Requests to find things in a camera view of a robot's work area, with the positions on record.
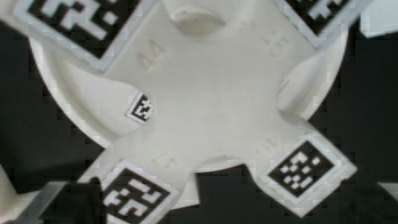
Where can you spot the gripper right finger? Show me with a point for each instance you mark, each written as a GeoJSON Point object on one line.
{"type": "Point", "coordinates": [375, 206]}

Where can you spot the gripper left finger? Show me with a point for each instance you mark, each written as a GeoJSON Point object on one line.
{"type": "Point", "coordinates": [66, 204]}

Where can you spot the white cross-shaped table base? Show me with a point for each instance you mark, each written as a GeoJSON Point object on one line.
{"type": "Point", "coordinates": [88, 28]}

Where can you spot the white round table top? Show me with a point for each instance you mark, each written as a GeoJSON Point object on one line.
{"type": "Point", "coordinates": [82, 100]}

